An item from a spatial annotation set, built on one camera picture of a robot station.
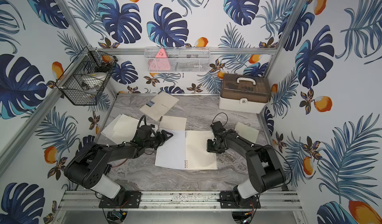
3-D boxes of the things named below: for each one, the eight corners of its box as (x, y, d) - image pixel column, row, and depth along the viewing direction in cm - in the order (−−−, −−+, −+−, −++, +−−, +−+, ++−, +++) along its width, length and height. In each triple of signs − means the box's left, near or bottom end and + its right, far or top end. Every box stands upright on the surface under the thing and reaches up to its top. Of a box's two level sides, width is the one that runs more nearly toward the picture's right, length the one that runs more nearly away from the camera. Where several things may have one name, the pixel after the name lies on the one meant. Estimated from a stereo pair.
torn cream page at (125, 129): (110, 143, 97) (108, 141, 94) (120, 117, 110) (119, 114, 108) (132, 143, 97) (131, 141, 94) (139, 117, 110) (138, 114, 108)
